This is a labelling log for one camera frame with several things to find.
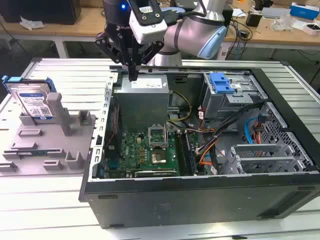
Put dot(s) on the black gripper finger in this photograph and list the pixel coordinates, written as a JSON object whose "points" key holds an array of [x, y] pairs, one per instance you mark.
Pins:
{"points": [[107, 45], [152, 52]]}

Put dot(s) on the hard disk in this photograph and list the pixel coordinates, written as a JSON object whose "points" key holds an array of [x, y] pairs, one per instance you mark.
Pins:
{"points": [[32, 100]]}

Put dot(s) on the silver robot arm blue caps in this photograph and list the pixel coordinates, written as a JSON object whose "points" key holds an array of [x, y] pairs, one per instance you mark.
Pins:
{"points": [[190, 32]]}

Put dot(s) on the metal disk bay cage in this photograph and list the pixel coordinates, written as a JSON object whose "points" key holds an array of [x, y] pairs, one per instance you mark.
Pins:
{"points": [[297, 160]]}

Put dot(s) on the grey power supply unit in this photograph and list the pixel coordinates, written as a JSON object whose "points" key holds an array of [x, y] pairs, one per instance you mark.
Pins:
{"points": [[142, 105]]}

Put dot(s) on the wooden desk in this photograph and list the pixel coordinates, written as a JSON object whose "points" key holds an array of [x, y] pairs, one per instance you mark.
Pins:
{"points": [[50, 28]]}

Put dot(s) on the blue plastic drive latch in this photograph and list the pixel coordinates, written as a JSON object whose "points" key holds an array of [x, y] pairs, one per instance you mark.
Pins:
{"points": [[220, 82]]}

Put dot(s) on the crumpled clear plastic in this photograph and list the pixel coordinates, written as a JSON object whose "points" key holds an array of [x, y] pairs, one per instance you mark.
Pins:
{"points": [[31, 23]]}

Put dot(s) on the metal optical drive cage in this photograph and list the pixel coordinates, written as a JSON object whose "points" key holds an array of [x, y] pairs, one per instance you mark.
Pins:
{"points": [[225, 105]]}

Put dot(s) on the large black box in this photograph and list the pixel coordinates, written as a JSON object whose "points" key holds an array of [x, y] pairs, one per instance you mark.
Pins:
{"points": [[25, 10]]}

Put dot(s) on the green motherboard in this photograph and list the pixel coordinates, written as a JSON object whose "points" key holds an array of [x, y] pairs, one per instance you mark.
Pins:
{"points": [[132, 150]]}

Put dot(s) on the CPU socket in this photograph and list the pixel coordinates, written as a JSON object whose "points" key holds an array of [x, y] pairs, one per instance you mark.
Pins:
{"points": [[158, 157]]}

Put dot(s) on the small black container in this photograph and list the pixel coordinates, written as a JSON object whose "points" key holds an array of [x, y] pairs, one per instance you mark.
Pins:
{"points": [[253, 20]]}

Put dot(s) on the grey parts rack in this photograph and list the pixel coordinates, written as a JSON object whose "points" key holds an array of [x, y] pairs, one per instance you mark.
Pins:
{"points": [[50, 140]]}

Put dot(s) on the black graphics card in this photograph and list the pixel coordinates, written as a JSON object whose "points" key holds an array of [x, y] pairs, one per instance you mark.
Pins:
{"points": [[155, 173]]}

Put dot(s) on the flat silver device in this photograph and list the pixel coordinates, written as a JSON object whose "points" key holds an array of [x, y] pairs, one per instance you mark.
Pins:
{"points": [[275, 12]]}

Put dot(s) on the green RAM stick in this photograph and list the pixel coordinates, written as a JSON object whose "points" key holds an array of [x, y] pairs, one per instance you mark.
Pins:
{"points": [[32, 152]]}

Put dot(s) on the clear plastic bag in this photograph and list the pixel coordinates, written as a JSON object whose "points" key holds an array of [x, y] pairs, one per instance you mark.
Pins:
{"points": [[283, 22]]}

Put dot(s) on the black open PC case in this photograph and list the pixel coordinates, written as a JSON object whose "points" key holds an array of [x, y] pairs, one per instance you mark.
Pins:
{"points": [[175, 200]]}

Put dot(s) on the blue cardboard box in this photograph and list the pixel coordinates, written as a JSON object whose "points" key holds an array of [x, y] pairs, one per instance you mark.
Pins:
{"points": [[305, 11]]}

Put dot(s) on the white phone box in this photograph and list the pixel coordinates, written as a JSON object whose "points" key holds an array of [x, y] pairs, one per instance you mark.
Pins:
{"points": [[312, 28]]}

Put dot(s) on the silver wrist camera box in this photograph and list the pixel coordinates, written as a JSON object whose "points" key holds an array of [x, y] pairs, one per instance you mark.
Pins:
{"points": [[147, 27]]}

